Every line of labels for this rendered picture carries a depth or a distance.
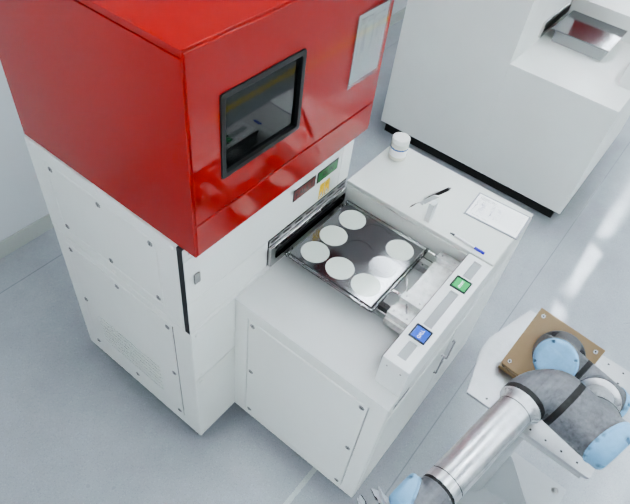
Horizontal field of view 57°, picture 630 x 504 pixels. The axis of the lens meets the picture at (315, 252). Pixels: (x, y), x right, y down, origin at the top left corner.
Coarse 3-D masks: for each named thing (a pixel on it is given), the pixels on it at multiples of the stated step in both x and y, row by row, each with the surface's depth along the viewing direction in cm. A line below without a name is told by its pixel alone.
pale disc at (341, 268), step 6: (336, 258) 201; (342, 258) 202; (330, 264) 199; (336, 264) 200; (342, 264) 200; (348, 264) 200; (330, 270) 198; (336, 270) 198; (342, 270) 198; (348, 270) 198; (354, 270) 199; (336, 276) 196; (342, 276) 196; (348, 276) 197
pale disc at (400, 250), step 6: (396, 240) 210; (402, 240) 211; (390, 246) 208; (396, 246) 208; (402, 246) 209; (408, 246) 209; (390, 252) 206; (396, 252) 206; (402, 252) 207; (408, 252) 207; (396, 258) 204; (402, 258) 205; (408, 258) 205
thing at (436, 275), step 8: (432, 264) 207; (432, 272) 204; (440, 272) 205; (448, 272) 205; (424, 280) 201; (432, 280) 202; (440, 280) 202; (416, 288) 199; (424, 288) 199; (432, 288) 199; (416, 296) 196; (424, 296) 197; (400, 304) 193; (408, 312) 191; (384, 320) 190; (392, 328) 189; (400, 328) 187
